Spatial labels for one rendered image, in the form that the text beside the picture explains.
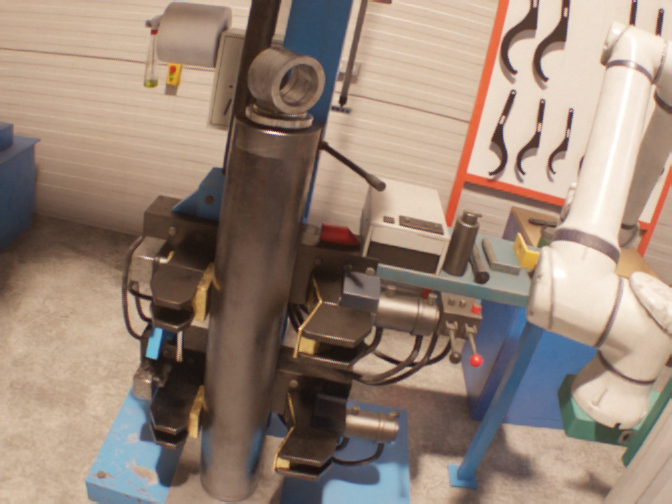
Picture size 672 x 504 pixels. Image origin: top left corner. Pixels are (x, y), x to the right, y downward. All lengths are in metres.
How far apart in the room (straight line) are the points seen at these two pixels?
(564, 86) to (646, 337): 2.59
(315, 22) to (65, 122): 2.51
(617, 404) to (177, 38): 1.92
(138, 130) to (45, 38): 0.94
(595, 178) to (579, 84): 2.43
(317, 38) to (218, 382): 1.05
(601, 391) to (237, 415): 1.07
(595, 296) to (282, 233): 0.77
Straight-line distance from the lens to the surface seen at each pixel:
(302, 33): 1.80
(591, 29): 3.60
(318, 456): 1.83
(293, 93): 1.48
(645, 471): 1.23
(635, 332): 1.14
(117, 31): 3.73
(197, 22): 2.29
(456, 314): 1.73
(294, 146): 1.38
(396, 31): 3.40
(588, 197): 1.19
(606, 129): 1.26
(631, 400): 1.22
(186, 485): 2.18
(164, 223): 1.82
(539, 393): 2.99
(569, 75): 3.58
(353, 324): 1.58
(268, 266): 1.50
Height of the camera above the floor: 1.85
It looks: 26 degrees down
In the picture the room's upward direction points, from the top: 13 degrees clockwise
